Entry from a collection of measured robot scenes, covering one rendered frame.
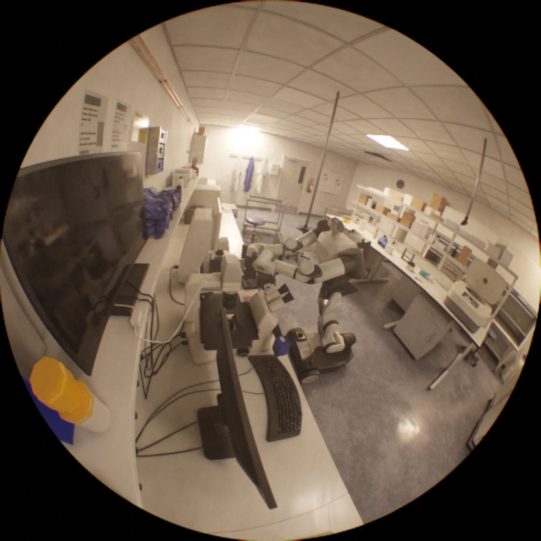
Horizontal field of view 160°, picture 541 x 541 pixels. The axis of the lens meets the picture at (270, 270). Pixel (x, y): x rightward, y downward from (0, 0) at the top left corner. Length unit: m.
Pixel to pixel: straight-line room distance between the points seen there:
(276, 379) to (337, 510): 0.77
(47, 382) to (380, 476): 2.13
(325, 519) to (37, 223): 1.24
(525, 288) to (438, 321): 2.68
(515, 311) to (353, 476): 4.03
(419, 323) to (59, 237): 3.00
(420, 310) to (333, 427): 1.77
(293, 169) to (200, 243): 5.92
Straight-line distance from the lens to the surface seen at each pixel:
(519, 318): 4.85
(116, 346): 0.56
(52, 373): 0.36
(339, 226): 1.11
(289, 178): 6.98
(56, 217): 0.45
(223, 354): 0.53
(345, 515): 1.10
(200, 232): 1.32
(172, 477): 0.96
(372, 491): 2.08
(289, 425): 0.98
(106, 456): 0.48
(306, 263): 0.97
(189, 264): 1.43
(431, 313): 2.69
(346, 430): 1.98
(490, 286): 2.93
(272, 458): 0.95
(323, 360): 1.98
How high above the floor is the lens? 1.68
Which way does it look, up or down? 31 degrees down
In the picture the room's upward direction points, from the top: 13 degrees clockwise
